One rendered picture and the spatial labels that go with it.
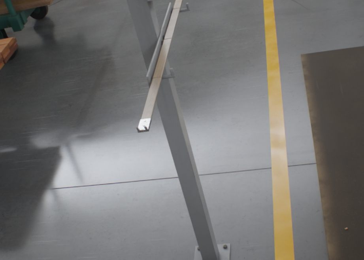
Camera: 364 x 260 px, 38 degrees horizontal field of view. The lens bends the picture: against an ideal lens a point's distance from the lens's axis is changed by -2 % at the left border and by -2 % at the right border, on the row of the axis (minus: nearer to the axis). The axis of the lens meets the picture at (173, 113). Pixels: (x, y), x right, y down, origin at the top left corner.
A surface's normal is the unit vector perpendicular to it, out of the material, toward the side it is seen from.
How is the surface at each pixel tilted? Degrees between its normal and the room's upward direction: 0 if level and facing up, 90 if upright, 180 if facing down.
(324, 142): 0
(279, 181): 0
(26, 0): 90
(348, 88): 0
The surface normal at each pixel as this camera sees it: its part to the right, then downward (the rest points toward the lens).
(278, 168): -0.22, -0.81
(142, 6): -0.12, 0.57
